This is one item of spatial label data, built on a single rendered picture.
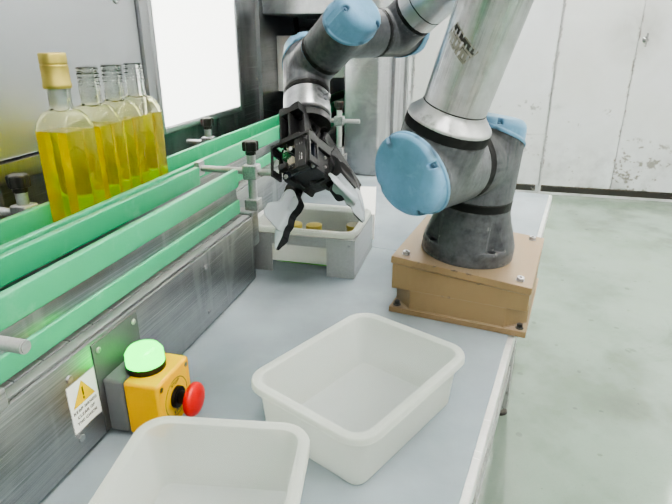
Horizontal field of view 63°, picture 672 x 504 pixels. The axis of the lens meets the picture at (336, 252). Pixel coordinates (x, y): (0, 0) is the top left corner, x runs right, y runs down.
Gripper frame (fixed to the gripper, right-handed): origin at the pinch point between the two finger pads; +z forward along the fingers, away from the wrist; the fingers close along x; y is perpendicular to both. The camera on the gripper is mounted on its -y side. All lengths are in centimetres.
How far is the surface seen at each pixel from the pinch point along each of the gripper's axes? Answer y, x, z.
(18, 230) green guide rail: 28.0, -28.9, 0.3
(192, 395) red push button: 15.8, -8.1, 22.9
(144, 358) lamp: 20.7, -10.8, 19.0
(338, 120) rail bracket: -49, -24, -62
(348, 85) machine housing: -59, -25, -83
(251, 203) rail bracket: -6.0, -18.4, -15.0
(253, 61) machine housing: -40, -48, -90
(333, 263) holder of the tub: -21.3, -11.2, -6.1
